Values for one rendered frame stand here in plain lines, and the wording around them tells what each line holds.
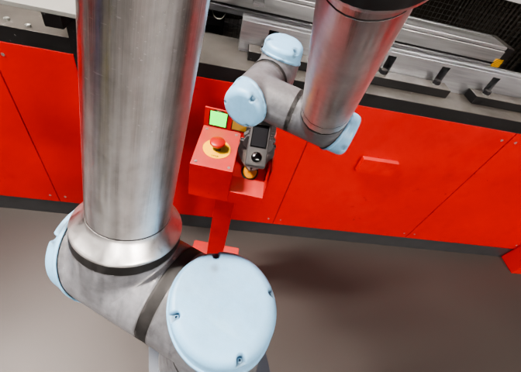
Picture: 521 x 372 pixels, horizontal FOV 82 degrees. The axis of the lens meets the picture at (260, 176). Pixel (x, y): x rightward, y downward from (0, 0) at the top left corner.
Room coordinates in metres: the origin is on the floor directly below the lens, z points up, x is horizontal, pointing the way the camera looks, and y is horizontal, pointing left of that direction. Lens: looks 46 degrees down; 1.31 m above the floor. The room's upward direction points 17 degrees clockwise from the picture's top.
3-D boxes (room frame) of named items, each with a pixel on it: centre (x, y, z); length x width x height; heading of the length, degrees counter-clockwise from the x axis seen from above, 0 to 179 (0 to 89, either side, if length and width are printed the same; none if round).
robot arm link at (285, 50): (0.55, 0.03, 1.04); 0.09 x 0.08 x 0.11; 167
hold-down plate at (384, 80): (1.03, -0.38, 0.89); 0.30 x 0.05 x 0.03; 103
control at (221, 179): (0.58, 0.08, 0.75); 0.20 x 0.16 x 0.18; 97
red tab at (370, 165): (0.94, -0.43, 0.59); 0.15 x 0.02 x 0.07; 103
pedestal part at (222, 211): (0.58, 0.08, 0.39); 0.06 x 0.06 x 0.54; 7
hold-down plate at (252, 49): (0.94, 0.01, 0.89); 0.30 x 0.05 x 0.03; 103
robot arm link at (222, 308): (0.12, 0.00, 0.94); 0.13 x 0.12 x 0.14; 77
